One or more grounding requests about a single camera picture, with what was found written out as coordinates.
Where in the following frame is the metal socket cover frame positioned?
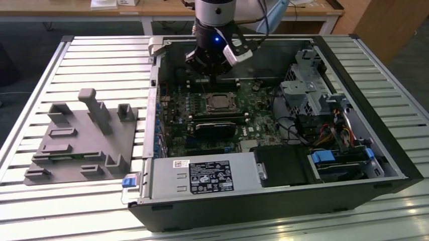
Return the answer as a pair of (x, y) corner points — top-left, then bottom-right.
(204, 92), (236, 113)

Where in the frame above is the silver topped green CPU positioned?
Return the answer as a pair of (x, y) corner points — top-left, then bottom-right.
(209, 96), (231, 109)

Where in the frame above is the black RAM slot bank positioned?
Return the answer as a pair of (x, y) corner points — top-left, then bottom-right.
(193, 77), (241, 91)
(191, 113), (251, 124)

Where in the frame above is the CPU socket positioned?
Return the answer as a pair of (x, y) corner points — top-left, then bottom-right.
(203, 91), (237, 114)

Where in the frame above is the black graphics card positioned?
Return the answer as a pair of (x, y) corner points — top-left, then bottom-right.
(192, 122), (237, 139)

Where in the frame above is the silver metal drive cage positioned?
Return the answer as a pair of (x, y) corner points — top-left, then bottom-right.
(278, 49), (354, 117)

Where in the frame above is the green motherboard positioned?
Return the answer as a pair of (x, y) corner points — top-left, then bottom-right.
(157, 75), (284, 158)

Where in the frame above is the wooden desk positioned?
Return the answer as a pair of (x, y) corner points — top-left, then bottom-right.
(0, 0), (346, 36)

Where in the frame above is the wooden cabinet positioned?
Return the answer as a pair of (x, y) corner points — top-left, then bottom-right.
(330, 0), (429, 65)

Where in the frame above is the grey parts rack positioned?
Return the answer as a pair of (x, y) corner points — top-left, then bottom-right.
(22, 87), (140, 187)

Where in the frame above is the black plastic bay shroud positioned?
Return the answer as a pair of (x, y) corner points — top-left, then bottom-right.
(251, 146), (315, 188)

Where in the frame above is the grey power supply unit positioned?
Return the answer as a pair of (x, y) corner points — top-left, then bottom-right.
(139, 151), (261, 201)

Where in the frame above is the hard disk in blue carrier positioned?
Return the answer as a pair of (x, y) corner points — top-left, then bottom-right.
(310, 150), (371, 180)

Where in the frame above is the blue case latch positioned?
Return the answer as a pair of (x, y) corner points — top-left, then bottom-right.
(121, 175), (140, 188)

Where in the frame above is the green RAM stick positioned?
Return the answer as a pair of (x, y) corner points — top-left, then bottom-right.
(49, 155), (85, 161)

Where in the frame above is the black PC case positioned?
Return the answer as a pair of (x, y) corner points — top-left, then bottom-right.
(125, 34), (425, 233)

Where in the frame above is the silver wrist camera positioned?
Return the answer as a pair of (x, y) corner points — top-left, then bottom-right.
(221, 39), (255, 68)

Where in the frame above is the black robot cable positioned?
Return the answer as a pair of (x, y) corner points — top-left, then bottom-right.
(257, 0), (272, 48)

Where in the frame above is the yellow red wire bundle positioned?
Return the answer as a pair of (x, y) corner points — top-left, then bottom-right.
(312, 124), (358, 148)

